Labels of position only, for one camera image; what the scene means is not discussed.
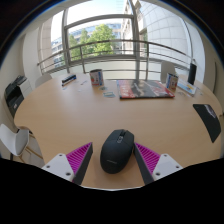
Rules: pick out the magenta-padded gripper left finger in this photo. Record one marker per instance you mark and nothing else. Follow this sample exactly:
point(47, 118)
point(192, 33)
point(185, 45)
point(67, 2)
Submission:
point(60, 165)

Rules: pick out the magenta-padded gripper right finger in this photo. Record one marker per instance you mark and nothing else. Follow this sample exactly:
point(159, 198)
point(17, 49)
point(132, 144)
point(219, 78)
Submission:
point(165, 165)

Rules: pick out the black computer mouse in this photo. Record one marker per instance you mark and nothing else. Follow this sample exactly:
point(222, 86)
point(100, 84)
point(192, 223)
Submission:
point(116, 153)

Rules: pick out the black mouse pad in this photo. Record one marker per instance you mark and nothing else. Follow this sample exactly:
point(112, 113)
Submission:
point(208, 121)

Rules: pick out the white chair with wooden legs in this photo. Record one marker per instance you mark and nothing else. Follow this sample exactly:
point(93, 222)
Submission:
point(13, 140)

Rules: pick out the red magazine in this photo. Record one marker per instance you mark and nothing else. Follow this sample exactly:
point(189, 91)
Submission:
point(144, 89)

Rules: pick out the light blue magazine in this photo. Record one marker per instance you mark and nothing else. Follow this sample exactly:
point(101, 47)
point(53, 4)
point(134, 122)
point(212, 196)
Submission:
point(187, 88)

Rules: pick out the dark blue stapler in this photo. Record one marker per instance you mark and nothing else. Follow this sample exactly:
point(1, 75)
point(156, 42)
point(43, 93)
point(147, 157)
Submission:
point(68, 80)

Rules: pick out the printed white mug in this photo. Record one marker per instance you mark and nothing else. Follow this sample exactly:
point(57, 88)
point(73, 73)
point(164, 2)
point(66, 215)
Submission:
point(96, 78)

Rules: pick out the black cylindrical speaker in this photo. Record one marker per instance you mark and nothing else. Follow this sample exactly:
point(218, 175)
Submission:
point(192, 74)

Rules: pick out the grey metal balcony railing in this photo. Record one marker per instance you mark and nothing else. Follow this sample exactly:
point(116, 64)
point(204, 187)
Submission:
point(106, 41)

